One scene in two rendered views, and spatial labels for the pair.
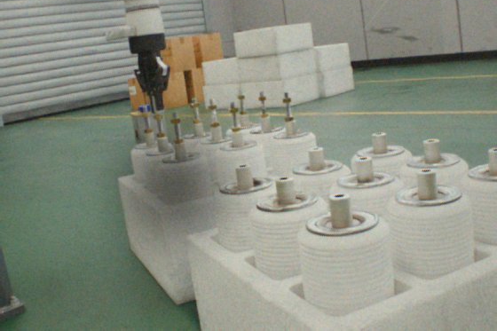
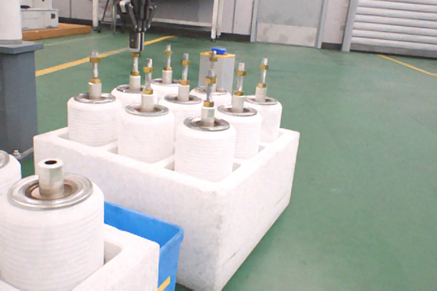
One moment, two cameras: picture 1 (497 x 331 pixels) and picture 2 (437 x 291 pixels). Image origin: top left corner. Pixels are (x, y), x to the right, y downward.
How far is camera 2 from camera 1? 0.95 m
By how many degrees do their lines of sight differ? 46
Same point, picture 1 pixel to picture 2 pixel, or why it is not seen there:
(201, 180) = (84, 126)
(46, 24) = not seen: outside the picture
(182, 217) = (48, 151)
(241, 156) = (123, 121)
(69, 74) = (421, 26)
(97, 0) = not seen: outside the picture
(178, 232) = not seen: hidden behind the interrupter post
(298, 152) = (184, 145)
